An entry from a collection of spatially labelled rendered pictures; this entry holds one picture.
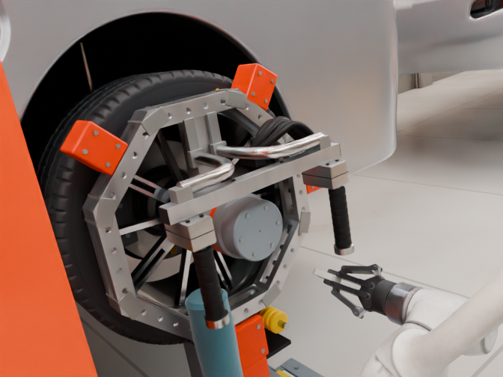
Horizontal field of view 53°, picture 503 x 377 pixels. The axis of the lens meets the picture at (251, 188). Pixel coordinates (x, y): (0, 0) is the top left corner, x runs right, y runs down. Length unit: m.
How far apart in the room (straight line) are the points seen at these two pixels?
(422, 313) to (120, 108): 0.72
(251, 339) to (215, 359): 0.22
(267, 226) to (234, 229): 0.08
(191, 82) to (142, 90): 0.12
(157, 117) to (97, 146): 0.14
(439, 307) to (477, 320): 0.20
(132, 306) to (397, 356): 0.52
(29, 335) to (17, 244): 0.10
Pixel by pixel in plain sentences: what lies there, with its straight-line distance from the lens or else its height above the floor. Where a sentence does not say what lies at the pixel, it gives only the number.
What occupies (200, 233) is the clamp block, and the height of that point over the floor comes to 0.93.
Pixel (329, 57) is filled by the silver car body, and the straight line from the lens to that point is 1.56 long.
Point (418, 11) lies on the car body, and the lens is 3.47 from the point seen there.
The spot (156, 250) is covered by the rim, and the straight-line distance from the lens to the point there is 1.20.
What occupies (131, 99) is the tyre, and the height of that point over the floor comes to 1.14.
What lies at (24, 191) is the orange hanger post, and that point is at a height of 1.12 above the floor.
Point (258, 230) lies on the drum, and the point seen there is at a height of 0.85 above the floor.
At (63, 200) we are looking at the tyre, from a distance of 1.08.
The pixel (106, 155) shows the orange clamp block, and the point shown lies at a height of 1.06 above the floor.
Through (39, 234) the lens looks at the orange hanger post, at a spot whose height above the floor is 1.07.
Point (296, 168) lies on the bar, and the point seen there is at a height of 0.96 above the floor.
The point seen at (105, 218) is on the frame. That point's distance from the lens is 1.02.
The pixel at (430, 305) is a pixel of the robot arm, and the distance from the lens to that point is 1.05.
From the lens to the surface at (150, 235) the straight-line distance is 1.36.
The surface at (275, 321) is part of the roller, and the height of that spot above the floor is 0.52.
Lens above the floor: 1.23
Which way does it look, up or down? 17 degrees down
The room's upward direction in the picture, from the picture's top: 10 degrees counter-clockwise
